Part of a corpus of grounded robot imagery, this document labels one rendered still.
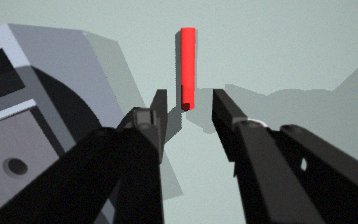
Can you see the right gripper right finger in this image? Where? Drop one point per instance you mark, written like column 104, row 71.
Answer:
column 266, row 175

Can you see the grey square plate with round hole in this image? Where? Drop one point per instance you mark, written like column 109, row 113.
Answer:
column 27, row 147

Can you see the red cylindrical peg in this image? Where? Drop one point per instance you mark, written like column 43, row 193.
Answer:
column 187, row 68

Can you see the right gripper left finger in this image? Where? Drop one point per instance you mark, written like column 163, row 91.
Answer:
column 74, row 189

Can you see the open grey box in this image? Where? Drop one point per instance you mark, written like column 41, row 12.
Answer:
column 60, row 70

